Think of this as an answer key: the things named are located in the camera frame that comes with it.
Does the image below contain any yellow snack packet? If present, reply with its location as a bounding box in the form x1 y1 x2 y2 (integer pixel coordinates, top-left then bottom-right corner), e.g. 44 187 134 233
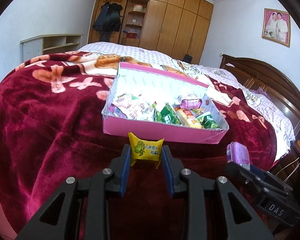
128 132 164 168

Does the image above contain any purple jelly cup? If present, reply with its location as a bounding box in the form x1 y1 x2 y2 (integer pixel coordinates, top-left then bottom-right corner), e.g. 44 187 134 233
226 142 250 171

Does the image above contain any pink peach jelly pouch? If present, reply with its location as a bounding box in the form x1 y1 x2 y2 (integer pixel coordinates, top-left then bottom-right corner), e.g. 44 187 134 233
111 94 157 121

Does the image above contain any orange snack packet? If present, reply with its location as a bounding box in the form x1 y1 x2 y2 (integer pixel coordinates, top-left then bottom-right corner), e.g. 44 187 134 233
174 107 202 129

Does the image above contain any green pea snack packet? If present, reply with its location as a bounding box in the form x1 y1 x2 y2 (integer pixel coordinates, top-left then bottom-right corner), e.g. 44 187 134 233
197 114 220 129

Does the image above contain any pink cardboard box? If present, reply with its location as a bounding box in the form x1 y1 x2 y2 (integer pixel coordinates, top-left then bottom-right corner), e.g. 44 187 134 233
102 62 229 144

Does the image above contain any red floral blanket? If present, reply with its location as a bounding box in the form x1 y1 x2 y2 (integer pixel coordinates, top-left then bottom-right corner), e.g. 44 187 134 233
0 51 277 232

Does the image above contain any dark wooden headboard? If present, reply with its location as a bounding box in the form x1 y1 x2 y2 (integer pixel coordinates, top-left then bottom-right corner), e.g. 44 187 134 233
220 54 300 140

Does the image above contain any black hanging coat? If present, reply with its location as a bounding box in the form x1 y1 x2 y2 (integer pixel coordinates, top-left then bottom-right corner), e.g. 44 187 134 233
93 2 123 42

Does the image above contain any white low shelf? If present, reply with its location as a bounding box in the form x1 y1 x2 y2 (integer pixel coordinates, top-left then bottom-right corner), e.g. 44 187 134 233
20 34 82 61

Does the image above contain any wooden wardrobe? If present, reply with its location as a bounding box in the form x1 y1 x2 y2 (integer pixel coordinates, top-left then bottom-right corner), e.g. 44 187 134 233
88 0 213 64

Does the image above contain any framed wedding photo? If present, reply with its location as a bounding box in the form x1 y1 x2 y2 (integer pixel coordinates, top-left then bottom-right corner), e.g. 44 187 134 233
262 8 291 47

